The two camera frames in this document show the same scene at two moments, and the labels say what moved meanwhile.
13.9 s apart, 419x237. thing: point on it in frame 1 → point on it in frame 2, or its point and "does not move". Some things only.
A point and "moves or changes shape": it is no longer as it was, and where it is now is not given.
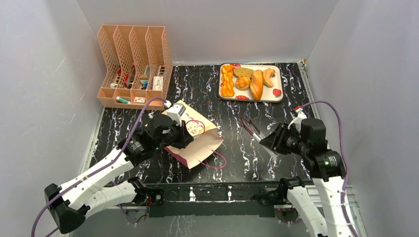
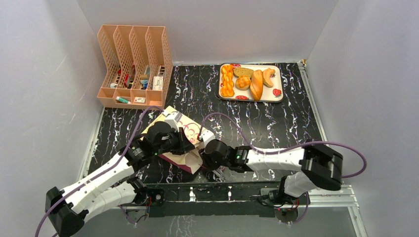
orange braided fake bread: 228,87 does not move
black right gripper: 278,138 → 203,158
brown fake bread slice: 241,71 does not move
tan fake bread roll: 267,74 does not move
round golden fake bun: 243,82 does not move
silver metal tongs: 249,126 → 218,175
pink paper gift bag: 206,135 moves or changes shape
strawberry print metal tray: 274,94 does not move
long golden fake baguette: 257,84 does not move
